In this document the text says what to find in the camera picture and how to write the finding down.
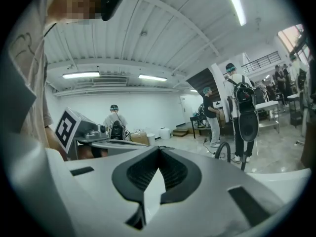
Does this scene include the person's grey printed t-shirt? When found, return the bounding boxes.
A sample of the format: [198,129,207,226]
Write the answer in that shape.
[8,0,54,148]

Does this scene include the white table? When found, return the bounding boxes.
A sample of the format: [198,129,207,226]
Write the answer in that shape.
[255,100,281,136]

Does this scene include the black curved faucet spout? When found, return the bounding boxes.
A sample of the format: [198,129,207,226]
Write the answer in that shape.
[214,142,232,164]

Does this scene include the person's face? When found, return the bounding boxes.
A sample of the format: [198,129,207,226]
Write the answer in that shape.
[46,0,102,26]

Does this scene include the black neck cord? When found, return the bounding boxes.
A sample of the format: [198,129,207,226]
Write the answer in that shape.
[42,22,59,38]

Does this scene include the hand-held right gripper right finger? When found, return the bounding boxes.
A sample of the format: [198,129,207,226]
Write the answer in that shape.
[148,146,285,237]

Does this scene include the person's left hand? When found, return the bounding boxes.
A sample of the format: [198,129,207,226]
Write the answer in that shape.
[78,146,109,160]

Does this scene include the black rack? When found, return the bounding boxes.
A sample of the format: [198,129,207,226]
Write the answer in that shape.
[289,94,305,128]

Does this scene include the black balcony railing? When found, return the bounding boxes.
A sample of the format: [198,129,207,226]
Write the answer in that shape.
[241,50,281,74]

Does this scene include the black head-mounted camera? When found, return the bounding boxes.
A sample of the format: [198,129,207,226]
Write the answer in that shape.
[97,0,123,22]

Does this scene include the person's left forearm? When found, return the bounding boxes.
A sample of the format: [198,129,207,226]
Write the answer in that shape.
[43,124,69,162]

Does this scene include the flat cardboard boxes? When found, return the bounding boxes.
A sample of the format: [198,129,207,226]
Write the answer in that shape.
[172,128,196,138]

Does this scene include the white door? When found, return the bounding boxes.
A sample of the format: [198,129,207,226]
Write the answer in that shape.
[180,95,198,127]

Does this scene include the cardboard box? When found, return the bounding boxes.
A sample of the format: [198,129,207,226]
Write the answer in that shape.
[130,131,149,146]

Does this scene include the black hand shower wand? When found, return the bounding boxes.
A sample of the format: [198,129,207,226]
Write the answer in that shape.
[240,152,248,171]

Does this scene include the white bucket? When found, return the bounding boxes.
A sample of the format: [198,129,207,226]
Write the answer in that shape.
[159,127,172,141]
[146,133,157,147]

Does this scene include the black table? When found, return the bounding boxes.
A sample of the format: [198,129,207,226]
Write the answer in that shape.
[189,115,211,139]

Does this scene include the ceiling air conditioner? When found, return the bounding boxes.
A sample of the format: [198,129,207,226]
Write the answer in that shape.
[92,77,128,87]

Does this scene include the dark staircase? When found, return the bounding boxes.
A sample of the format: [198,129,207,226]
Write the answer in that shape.
[186,68,223,101]

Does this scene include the black backpack with round shell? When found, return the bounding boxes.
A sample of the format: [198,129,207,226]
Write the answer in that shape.
[233,75,260,143]

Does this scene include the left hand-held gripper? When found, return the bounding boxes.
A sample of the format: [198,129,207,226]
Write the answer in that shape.
[54,107,150,161]

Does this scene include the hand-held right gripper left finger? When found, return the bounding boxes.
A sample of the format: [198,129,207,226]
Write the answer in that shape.
[65,146,160,237]

